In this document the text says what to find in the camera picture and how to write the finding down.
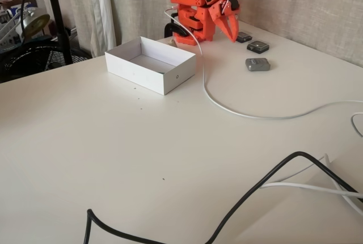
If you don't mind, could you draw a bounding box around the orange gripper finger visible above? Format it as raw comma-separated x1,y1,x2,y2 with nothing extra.
227,13,239,40
214,16,237,43

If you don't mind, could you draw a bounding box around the orange gripper body black motor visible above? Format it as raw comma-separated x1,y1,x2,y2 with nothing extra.
209,0,242,23

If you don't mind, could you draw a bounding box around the white cardboard box bin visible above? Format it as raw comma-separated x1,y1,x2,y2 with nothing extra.
104,36,197,96

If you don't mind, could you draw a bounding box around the black square block clear lid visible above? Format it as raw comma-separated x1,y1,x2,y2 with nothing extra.
236,31,253,44
246,40,269,54

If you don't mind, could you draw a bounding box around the grey rounded square block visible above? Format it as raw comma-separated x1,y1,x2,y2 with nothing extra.
245,57,271,73

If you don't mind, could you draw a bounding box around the black table clamp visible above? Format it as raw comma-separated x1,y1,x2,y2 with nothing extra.
164,11,196,40

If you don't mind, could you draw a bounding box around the white sheer curtain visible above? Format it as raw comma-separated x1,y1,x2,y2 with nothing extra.
88,0,117,57

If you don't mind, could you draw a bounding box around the black stand pole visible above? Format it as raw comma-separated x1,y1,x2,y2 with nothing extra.
42,0,74,65

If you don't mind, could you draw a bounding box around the black floor fan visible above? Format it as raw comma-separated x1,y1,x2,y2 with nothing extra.
0,38,93,83

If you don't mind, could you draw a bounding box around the silver desk lamp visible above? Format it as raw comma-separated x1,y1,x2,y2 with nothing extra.
0,7,51,47

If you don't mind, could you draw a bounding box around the thin white usb cable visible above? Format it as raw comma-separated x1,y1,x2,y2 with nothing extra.
163,6,363,120

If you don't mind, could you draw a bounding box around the thick black cable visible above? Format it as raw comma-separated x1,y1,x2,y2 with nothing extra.
84,151,363,244

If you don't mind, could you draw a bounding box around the thin white wire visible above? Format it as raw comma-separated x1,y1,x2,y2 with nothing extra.
263,153,332,188

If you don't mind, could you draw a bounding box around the thick white cable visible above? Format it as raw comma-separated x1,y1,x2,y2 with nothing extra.
259,182,363,217

